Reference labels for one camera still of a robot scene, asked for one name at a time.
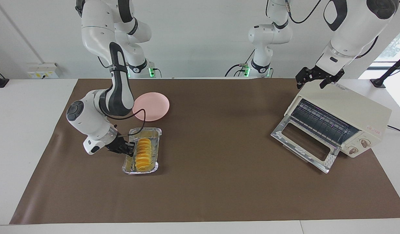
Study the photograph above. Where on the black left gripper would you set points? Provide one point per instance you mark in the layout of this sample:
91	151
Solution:
321	73

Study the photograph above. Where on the glass and chrome oven door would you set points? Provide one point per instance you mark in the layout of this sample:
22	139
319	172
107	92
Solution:
281	134

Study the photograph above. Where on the pink round plate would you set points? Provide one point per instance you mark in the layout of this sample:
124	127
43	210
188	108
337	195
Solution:
154	104

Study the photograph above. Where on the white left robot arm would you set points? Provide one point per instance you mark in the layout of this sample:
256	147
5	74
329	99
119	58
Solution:
352	35

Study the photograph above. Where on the white toaster oven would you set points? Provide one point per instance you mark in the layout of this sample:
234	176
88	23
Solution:
349	107

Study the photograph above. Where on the beige oven knob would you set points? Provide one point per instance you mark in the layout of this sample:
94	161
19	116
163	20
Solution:
352	150
365	142

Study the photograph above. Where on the aluminium foil tray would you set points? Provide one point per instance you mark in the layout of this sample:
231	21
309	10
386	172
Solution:
153	131

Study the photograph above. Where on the black table stand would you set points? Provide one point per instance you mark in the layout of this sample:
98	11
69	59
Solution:
378	82

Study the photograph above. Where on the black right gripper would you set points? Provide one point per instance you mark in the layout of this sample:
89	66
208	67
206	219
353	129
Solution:
115	144

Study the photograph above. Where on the window with greenery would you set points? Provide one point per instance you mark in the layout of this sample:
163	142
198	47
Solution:
398	42

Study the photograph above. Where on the white wall socket box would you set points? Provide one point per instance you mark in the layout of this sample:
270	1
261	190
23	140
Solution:
42	71

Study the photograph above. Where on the brown paper table mat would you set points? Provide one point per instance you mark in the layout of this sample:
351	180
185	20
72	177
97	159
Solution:
219	162

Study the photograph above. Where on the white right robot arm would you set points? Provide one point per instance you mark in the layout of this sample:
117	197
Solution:
93	32

